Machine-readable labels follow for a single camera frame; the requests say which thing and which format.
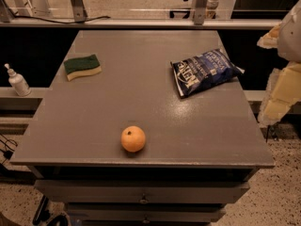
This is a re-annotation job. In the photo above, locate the orange fruit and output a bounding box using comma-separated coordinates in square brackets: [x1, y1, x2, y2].
[120, 126, 146, 153]

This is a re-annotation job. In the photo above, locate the black cable on rail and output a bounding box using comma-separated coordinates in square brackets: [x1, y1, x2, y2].
[8, 9, 111, 24]

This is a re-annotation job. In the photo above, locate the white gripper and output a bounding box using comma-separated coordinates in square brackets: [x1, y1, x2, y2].
[257, 0, 301, 126]

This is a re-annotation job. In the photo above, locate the grey top drawer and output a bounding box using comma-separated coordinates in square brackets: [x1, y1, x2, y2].
[35, 180, 249, 204]

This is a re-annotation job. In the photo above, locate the grey lower drawer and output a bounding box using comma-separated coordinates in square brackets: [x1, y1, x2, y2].
[66, 203, 226, 223]

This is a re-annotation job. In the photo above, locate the grey drawer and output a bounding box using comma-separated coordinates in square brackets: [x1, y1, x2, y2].
[35, 180, 249, 204]
[66, 203, 226, 223]

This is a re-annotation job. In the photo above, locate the metal frame bracket right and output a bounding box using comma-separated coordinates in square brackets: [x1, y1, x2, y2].
[193, 0, 208, 25]

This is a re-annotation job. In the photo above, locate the blue chip bag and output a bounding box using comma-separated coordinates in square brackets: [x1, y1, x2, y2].
[171, 49, 245, 98]

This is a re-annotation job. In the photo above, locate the metal frame bracket left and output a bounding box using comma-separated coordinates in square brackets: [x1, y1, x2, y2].
[71, 0, 87, 23]

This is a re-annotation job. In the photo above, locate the green and yellow sponge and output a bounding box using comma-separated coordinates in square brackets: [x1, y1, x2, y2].
[64, 55, 102, 81]

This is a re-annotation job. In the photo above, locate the metal frame bracket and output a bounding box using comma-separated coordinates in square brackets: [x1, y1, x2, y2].
[71, 0, 87, 23]
[193, 0, 208, 25]

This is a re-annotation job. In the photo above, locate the white pump bottle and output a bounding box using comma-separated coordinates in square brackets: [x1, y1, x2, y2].
[5, 63, 31, 97]

